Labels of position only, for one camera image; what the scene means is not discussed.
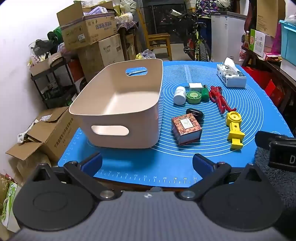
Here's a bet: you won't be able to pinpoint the open cardboard box with print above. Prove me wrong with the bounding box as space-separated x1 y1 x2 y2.
57 1 118 50

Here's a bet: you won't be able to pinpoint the teal plastic crate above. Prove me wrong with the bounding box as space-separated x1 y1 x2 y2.
279 20 296 66

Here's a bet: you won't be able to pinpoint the grey fuzzy cloth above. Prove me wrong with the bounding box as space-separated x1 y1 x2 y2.
254 146 296 209

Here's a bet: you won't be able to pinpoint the black earbud case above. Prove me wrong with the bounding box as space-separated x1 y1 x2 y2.
186 108 205 121

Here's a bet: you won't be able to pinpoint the green printed box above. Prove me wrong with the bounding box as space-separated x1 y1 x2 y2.
0 179 18 230

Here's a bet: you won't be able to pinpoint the white chest freezer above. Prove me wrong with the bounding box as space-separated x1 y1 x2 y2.
210 11 248 64

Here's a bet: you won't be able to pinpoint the red patterned gift box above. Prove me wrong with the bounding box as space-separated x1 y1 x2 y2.
171 114 203 146

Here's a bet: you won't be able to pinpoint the beige plastic storage bin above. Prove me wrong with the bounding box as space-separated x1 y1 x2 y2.
69 58 164 149

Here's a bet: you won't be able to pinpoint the brown paper bag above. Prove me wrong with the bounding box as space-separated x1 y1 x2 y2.
255 0 286 37

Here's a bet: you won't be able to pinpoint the green bottle with silver cap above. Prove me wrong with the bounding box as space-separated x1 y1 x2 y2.
201 85 210 102

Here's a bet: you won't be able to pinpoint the red hero action figure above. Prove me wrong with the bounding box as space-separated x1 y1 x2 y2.
209 86 237 114

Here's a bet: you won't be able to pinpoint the clear plastic bag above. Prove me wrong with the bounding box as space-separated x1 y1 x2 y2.
141 49 156 59

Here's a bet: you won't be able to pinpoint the yellow plastic toy launcher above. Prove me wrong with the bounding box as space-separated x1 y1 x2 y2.
226 111 245 149

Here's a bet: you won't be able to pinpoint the black utility cart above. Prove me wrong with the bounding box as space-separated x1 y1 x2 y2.
31 56 79 109

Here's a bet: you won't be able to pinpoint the torn cardboard box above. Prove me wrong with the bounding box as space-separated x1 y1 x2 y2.
5 107 80 163

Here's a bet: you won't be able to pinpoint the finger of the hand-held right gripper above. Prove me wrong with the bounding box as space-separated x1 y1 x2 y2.
255 131 278 148

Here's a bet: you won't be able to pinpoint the dark wooden side table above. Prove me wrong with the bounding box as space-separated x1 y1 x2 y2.
240 45 296 114

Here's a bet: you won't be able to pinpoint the white cloth rag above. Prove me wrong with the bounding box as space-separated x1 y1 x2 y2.
17 119 40 144

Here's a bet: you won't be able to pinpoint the printed tissue pack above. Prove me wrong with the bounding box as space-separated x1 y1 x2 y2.
217 57 247 88

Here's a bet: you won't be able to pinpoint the tall brown cardboard box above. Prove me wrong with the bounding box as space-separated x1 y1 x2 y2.
77 34 125 80

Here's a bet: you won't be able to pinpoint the red gift bags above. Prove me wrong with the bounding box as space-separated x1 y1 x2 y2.
242 66 285 105

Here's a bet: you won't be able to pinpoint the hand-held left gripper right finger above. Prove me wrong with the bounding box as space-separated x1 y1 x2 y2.
192 153 270 201

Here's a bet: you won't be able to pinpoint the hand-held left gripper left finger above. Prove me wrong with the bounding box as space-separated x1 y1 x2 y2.
31 152 122 201

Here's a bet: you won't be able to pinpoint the blue silicone measuring mat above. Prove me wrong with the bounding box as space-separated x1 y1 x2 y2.
58 61 294 188

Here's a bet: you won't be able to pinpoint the yellow green bicycle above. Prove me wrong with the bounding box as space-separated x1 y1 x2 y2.
170 8 212 62

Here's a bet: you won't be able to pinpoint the white pill bottle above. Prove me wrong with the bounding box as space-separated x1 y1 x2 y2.
173 86 186 105

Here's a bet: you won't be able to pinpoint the red and white appliance box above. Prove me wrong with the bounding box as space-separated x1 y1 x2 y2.
69 59 85 84

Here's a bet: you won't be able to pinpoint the green round tin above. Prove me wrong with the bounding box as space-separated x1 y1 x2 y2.
186 91 201 104

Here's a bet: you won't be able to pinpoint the wooden chair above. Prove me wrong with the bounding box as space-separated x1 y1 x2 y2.
139 11 173 61

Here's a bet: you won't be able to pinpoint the green and white carton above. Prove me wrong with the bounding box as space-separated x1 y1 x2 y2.
249 29 273 58

